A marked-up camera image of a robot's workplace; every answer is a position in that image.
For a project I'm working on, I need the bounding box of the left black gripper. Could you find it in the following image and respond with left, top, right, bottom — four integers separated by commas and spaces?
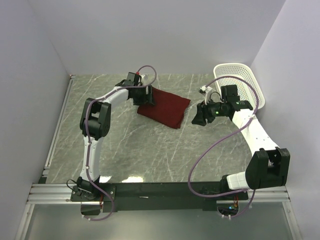
132, 85, 155, 107

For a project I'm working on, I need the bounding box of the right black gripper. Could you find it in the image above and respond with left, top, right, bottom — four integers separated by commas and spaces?
191, 96, 227, 127

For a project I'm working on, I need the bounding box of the dark red polo shirt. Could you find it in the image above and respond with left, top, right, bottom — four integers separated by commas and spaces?
137, 87, 191, 129

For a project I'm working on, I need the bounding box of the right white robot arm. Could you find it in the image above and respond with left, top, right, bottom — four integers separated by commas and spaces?
192, 84, 291, 200

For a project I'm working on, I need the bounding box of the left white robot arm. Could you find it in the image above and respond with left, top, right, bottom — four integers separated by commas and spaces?
76, 72, 156, 201

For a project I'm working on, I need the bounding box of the white perforated plastic basket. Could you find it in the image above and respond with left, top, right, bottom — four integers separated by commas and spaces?
213, 63, 265, 109

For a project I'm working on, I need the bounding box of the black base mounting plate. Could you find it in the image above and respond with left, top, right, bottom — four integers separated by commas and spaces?
70, 181, 249, 215

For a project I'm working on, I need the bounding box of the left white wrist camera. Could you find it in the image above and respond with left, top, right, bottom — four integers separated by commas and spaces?
136, 71, 149, 81

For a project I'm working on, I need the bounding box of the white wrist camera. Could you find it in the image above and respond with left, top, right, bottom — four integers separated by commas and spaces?
136, 71, 149, 81
199, 85, 214, 105

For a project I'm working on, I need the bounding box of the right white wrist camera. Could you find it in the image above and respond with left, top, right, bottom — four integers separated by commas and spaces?
199, 85, 214, 105

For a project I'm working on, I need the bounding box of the aluminium frame rail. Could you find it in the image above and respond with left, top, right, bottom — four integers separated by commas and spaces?
26, 184, 291, 205

